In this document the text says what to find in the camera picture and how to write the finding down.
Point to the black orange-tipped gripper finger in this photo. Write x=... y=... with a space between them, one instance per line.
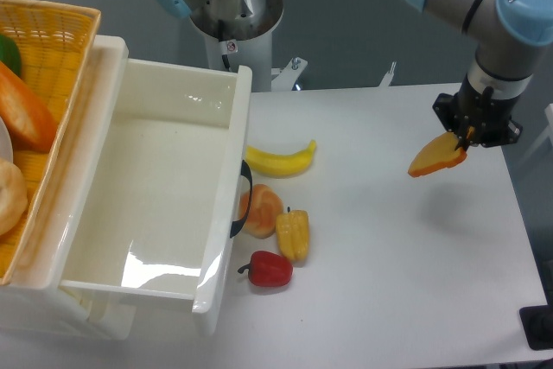
x=464 y=132

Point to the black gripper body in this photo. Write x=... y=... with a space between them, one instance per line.
x=492 y=121

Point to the orange bread slice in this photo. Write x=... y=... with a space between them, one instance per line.
x=440 y=153

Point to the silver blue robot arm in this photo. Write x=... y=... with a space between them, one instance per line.
x=512 y=38

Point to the orange round bread roll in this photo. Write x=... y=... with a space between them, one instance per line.
x=265 y=205

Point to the upper white drawer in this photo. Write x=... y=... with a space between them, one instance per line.
x=158 y=217

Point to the white drawer cabinet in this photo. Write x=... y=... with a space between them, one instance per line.
x=35 y=299

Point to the orange bread loaf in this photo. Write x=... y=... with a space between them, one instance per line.
x=25 y=115

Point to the yellow toy banana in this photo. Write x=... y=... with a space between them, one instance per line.
x=280 y=166

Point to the yellow toy bell pepper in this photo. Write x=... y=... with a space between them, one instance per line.
x=293 y=234

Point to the black device at edge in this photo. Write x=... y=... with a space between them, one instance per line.
x=537 y=324

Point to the red toy bell pepper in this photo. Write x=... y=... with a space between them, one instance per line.
x=267 y=269

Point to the yellow wicker basket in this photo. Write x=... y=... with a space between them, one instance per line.
x=55 y=40

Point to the pale round bun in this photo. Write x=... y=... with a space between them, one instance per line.
x=14 y=199

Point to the green toy pepper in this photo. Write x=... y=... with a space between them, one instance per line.
x=10 y=55

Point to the white table clamp bracket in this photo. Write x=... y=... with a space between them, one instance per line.
x=286 y=78

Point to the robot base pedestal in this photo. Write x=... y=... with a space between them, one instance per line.
x=235 y=33

